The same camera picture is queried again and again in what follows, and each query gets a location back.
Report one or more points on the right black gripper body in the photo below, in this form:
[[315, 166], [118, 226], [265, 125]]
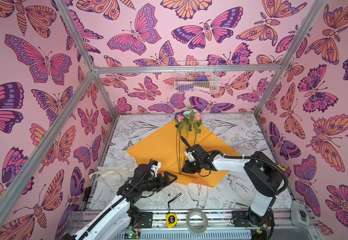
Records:
[[192, 163]]

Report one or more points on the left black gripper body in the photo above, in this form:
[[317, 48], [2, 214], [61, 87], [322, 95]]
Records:
[[151, 184]]

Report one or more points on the orange wrapping paper sheet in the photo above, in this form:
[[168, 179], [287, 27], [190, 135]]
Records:
[[165, 146]]

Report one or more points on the small pink fake rose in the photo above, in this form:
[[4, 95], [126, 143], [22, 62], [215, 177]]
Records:
[[179, 135]]

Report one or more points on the white fake rose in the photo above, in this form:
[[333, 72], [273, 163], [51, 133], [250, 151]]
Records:
[[189, 118]]

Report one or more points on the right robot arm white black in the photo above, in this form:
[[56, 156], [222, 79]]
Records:
[[266, 176]]

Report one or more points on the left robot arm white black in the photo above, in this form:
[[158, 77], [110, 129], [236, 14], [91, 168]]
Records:
[[122, 213]]

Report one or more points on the yellow tape measure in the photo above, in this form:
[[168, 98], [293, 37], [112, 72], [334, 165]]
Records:
[[171, 218]]

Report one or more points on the clear tape roll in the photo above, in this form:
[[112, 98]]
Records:
[[197, 222]]

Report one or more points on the black screwdriver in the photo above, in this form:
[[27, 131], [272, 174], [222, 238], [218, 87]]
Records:
[[85, 199]]

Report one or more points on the green circuit board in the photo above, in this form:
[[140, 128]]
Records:
[[132, 235]]

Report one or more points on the grey plastic clamp device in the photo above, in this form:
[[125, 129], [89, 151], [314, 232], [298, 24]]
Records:
[[299, 217]]

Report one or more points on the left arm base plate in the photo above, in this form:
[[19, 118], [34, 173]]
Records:
[[143, 220]]

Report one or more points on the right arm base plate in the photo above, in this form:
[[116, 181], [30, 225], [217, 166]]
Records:
[[243, 218]]

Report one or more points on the white wire basket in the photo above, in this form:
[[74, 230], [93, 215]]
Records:
[[196, 79]]

